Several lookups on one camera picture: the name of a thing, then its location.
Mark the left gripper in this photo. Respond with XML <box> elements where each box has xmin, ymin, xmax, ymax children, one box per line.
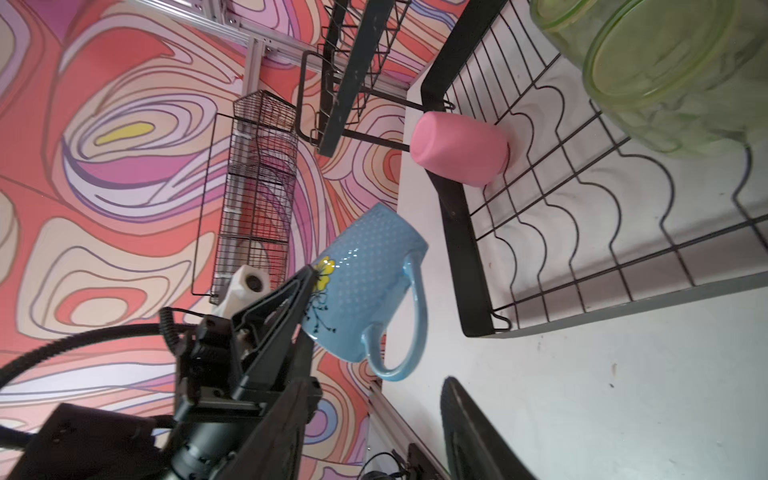
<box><xmin>174</xmin><ymin>265</ymin><xmax>318</xmax><ymax>420</ymax></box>

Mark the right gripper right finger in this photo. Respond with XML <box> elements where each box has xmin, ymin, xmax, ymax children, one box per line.
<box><xmin>440</xmin><ymin>377</ymin><xmax>535</xmax><ymax>480</ymax></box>

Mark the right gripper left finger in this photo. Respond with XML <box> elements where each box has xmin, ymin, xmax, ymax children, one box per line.
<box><xmin>215</xmin><ymin>377</ymin><xmax>321</xmax><ymax>479</ymax></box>

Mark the white mug blue handle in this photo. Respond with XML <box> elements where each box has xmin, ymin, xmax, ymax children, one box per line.
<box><xmin>302</xmin><ymin>204</ymin><xmax>428</xmax><ymax>382</ymax></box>

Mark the pink plastic cup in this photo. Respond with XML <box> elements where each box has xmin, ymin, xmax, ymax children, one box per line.
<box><xmin>409</xmin><ymin>111</ymin><xmax>509</xmax><ymax>188</ymax></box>

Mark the green tumbler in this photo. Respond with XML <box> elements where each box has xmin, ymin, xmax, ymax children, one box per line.
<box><xmin>582</xmin><ymin>1</ymin><xmax>767</xmax><ymax>159</ymax></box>
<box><xmin>530</xmin><ymin>0</ymin><xmax>611</xmax><ymax>70</ymax></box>

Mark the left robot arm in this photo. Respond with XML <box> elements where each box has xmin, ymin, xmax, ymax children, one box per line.
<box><xmin>1</xmin><ymin>266</ymin><xmax>322</xmax><ymax>479</ymax></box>

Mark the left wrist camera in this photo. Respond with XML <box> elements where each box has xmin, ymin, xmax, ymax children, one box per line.
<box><xmin>212</xmin><ymin>265</ymin><xmax>272</xmax><ymax>319</ymax></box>

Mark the left wall wire basket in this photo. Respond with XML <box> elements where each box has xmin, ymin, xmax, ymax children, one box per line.
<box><xmin>190</xmin><ymin>90</ymin><xmax>298</xmax><ymax>305</ymax></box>

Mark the black wire dish rack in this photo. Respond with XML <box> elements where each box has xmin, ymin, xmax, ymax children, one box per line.
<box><xmin>293</xmin><ymin>0</ymin><xmax>768</xmax><ymax>339</ymax></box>

